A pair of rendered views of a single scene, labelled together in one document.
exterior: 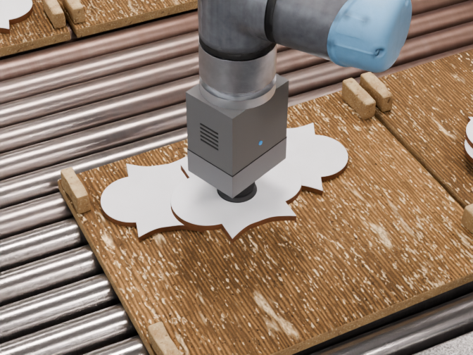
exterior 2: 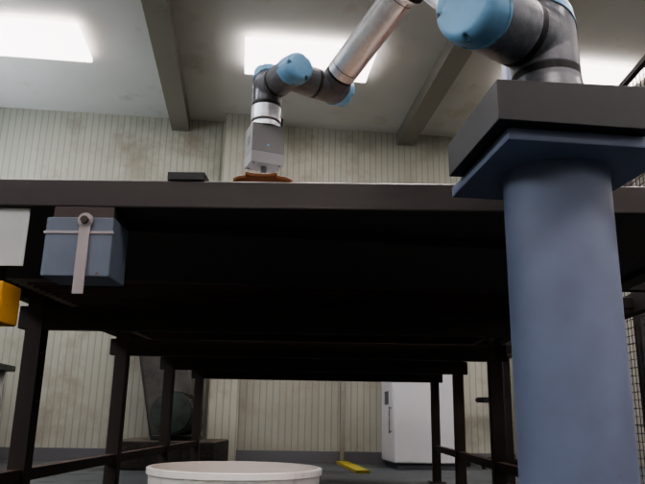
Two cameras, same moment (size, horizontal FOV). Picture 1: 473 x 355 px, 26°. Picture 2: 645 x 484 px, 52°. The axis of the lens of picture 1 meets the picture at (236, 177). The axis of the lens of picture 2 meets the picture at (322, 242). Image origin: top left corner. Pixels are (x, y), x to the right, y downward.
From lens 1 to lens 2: 164 cm
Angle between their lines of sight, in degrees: 62
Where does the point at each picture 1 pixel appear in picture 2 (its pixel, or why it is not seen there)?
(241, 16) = (259, 82)
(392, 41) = (296, 62)
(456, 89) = not seen: hidden behind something
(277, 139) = (278, 151)
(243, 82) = (259, 110)
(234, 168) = (252, 146)
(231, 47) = (256, 97)
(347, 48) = (280, 65)
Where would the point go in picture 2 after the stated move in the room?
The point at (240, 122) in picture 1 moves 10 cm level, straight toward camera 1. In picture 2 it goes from (257, 126) to (234, 109)
